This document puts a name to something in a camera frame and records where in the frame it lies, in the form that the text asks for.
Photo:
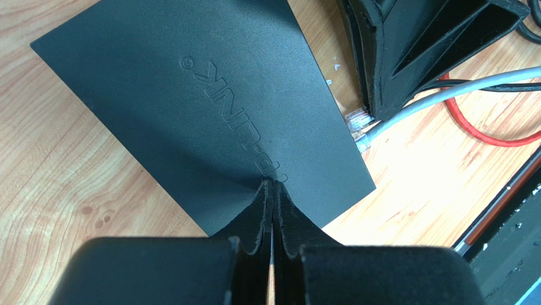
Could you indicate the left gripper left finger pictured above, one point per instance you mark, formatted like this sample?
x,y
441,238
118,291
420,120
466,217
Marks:
x,y
229,267

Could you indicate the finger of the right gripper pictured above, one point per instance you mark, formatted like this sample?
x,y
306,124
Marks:
x,y
409,44
351,25

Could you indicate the black network switch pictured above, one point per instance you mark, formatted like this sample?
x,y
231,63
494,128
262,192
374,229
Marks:
x,y
212,98

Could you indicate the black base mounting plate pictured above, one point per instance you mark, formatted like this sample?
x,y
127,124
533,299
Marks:
x,y
502,245

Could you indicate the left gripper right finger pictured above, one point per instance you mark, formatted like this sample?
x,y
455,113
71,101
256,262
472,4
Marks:
x,y
311,267

